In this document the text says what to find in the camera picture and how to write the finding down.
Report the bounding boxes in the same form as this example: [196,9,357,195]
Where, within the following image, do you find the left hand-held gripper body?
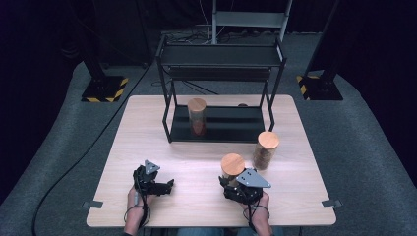
[132,159,165,198]

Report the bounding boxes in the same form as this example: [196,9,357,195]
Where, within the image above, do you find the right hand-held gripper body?
[223,167,272,206]

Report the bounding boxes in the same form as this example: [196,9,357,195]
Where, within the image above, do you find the glass jar with wooden lid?
[219,152,247,188]
[252,131,281,171]
[187,97,209,138]

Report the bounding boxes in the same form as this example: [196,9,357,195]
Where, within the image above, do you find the black two-tier metal rack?
[155,34,288,145]

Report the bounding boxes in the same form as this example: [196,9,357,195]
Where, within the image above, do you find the person's right hand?
[240,191,273,236]

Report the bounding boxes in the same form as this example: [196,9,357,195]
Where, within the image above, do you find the person's left hand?
[123,186,152,236]

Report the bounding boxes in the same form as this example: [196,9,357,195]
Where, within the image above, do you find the grey table clip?
[81,200,104,209]
[321,198,343,209]

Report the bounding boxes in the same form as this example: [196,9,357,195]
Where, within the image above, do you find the black stand with striped base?
[296,0,345,102]
[65,0,130,103]

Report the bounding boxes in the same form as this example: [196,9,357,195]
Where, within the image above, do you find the grey metal stand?
[210,0,294,45]

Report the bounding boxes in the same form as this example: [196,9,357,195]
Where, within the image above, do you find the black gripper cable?
[241,200,271,234]
[123,170,152,230]

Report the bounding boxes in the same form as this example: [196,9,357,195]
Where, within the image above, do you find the thin black floor cable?
[149,79,220,96]

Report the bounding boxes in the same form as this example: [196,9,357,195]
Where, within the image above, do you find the long black floor cable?
[30,60,155,236]

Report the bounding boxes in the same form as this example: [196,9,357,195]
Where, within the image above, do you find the white cable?
[197,0,228,45]

